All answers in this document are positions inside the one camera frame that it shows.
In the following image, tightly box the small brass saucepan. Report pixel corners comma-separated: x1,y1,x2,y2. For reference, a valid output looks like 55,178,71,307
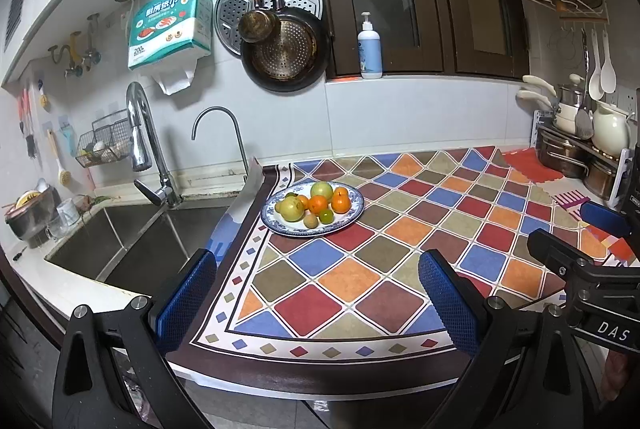
238,0,281,44

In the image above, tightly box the chrome pull-down faucet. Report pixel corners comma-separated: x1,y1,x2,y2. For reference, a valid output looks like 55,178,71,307
125,82,183,209

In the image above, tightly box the blue rimmed white plate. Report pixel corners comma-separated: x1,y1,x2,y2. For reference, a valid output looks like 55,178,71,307
260,182,365,238

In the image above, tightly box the stainless steel pot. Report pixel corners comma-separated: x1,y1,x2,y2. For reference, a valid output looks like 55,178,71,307
584,154,626,201
537,126,596,177

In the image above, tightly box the black wire basket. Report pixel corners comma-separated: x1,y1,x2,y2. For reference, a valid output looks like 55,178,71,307
75,109,133,168

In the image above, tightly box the perforated metal steamer plate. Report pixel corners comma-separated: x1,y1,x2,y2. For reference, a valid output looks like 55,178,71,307
215,0,332,57

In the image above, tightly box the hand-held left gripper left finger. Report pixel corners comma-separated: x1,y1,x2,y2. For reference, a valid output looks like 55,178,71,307
51,248,219,429

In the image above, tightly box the metal bowl with dishes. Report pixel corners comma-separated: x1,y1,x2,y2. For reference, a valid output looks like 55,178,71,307
5,189,61,242

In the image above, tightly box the blue white pump bottle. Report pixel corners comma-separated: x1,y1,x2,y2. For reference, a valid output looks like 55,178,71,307
357,12,384,80

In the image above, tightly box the metal spatula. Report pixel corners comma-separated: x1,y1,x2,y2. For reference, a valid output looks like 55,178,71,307
575,29,595,141

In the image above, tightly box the wooden handled dish brush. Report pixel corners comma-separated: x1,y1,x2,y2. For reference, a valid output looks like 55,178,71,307
46,129,73,186

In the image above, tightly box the stainless steel sink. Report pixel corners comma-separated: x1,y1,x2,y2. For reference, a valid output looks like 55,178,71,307
44,204,236,295

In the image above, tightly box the clear glass cup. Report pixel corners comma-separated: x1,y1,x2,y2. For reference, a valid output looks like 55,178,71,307
56,198,81,227

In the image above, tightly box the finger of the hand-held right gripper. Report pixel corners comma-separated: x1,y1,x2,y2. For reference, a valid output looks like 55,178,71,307
528,229,640,326
579,194,640,240

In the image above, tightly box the yellow-green pear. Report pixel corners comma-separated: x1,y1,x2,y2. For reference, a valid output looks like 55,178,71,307
278,196,306,222

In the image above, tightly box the metal wall tap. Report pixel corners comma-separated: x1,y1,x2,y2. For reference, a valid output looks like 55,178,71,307
82,13,103,65

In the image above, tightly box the black frying pan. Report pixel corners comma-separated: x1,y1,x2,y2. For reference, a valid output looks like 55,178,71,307
240,0,332,92

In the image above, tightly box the colourful diamond pattern tablecloth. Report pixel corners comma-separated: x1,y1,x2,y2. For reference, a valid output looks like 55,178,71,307
165,147,626,402

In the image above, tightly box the white stacked pot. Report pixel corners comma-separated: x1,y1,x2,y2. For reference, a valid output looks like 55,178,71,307
552,84,583,135

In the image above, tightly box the white plastic spoon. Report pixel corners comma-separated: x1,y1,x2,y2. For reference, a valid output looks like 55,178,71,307
588,28,604,101
600,29,617,94

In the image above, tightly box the wall tap with yellow hose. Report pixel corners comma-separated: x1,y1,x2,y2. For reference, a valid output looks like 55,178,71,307
47,32,83,77

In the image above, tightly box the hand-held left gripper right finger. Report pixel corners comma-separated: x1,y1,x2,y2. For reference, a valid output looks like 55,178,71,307
418,250,601,429

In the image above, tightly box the thin gooseneck faucet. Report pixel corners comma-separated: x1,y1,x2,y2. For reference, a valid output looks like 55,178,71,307
191,106,249,182

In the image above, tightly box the cream ceramic teapot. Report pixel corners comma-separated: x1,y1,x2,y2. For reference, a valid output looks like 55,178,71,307
592,102,632,157

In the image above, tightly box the green tissue pack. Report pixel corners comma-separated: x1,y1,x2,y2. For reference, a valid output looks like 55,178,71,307
127,0,213,96

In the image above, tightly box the person's right hand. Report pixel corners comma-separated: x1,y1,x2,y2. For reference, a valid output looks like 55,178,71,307
605,351,633,402

